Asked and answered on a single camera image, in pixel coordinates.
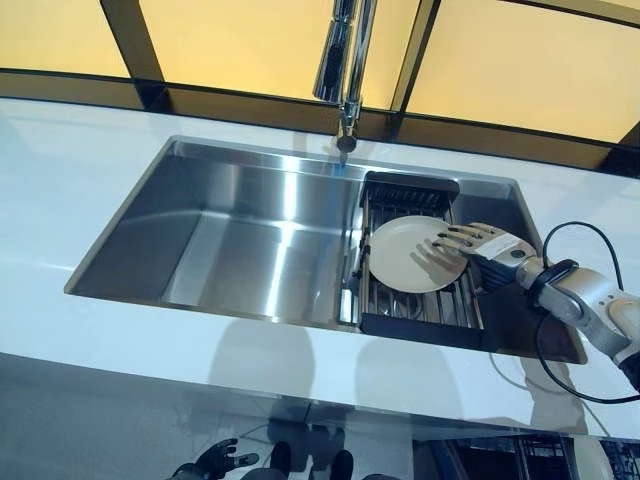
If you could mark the chrome pull-down kitchen faucet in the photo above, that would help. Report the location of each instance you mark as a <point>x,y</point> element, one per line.
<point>355,75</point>

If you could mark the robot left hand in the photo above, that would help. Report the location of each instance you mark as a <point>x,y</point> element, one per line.
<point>210,457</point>

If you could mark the black dish drying rack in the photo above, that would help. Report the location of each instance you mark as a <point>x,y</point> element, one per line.
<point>410,187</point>

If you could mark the stainless steel sink basin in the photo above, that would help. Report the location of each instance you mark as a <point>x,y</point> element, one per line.
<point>225,240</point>

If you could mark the backlit yellow panelled window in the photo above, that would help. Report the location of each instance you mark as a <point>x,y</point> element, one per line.
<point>250,40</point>

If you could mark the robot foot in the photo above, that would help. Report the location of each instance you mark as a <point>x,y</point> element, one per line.
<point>281,457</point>
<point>342,465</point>

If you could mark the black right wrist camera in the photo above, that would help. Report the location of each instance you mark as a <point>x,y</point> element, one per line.
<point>552,280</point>

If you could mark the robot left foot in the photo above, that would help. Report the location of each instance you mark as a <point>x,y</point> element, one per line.
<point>281,457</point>

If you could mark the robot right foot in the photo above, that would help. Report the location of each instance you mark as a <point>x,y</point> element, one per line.
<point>342,465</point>

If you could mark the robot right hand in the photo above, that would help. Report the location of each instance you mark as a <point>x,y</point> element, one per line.
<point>500,260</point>

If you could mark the beige round plate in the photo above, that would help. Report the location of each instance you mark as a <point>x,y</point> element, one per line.
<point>400,255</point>

